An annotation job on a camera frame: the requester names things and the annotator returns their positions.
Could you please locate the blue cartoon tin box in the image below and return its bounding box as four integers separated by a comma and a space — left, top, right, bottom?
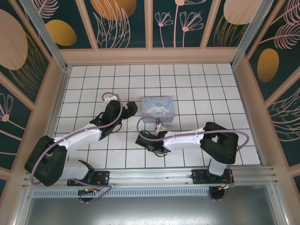
141, 95, 175, 124

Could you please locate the grey metal sheet panel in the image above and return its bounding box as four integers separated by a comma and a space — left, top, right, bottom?
13, 185, 290, 225

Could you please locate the small circuit board with LEDs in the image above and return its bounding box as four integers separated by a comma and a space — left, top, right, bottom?
78, 188, 98, 195

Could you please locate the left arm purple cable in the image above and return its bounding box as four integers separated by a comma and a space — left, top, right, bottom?
30, 92, 123, 204

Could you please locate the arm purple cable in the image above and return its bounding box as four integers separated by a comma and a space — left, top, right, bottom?
30, 92, 123, 204
136, 116, 250, 203

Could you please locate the long aluminium mounting rail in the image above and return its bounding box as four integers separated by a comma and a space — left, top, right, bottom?
22, 165, 279, 188

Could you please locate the slotted grey cable duct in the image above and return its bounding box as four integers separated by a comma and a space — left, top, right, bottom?
31, 188, 276, 198

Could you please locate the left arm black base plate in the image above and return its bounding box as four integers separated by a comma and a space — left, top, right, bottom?
67, 170, 111, 187

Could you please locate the aluminium floor edge rail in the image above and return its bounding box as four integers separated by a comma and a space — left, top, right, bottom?
231, 66, 267, 166
43, 67, 72, 143

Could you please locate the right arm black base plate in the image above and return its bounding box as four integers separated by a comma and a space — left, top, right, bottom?
191, 169, 234, 186

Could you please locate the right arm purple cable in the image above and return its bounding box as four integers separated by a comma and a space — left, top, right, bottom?
136, 116, 250, 203

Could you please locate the aluminium corner post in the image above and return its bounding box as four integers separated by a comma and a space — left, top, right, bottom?
18, 0, 72, 74
230, 0, 278, 69

